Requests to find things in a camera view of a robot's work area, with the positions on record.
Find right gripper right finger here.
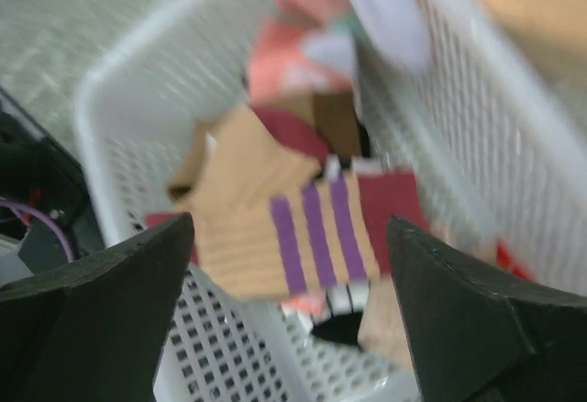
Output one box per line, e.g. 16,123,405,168
387,217,586,401

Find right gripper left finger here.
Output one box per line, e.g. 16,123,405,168
1,213,194,401

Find beige purple striped sock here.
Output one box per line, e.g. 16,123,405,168
176,106,428,300

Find white plastic basket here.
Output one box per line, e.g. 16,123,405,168
72,0,587,402

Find wooden hanger rack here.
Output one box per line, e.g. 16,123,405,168
480,0,586,95

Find pile of socks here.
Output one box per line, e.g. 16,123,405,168
168,0,450,367

